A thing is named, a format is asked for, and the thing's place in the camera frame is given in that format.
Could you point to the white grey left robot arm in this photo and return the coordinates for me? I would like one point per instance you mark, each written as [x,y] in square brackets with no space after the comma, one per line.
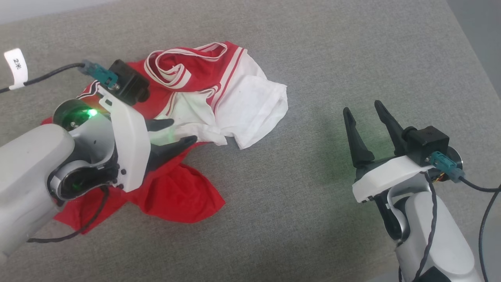
[27,164]

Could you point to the red and white jersey garment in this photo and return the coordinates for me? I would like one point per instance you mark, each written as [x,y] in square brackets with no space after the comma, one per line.
[176,196]

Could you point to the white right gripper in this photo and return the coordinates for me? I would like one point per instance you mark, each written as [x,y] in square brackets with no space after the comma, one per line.
[387,176]

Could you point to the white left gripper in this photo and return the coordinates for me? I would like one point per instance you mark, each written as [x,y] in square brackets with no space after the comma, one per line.
[131,149]

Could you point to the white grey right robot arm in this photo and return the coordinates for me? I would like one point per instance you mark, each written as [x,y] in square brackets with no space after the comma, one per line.
[442,235]

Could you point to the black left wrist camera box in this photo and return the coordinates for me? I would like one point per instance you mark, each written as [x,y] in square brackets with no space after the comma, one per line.
[129,82]

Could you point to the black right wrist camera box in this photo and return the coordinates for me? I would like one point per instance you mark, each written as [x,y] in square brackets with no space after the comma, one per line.
[428,143]

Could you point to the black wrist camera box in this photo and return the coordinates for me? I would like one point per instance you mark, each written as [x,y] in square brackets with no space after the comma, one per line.
[129,82]
[428,143]

